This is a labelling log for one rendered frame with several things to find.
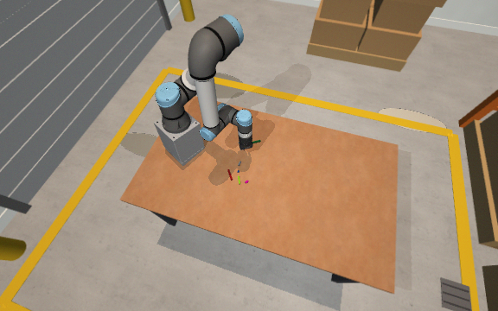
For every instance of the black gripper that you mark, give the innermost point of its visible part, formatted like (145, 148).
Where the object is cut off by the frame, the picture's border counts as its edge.
(245, 140)

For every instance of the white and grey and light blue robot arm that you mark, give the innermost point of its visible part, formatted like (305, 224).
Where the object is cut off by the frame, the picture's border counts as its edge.
(209, 45)

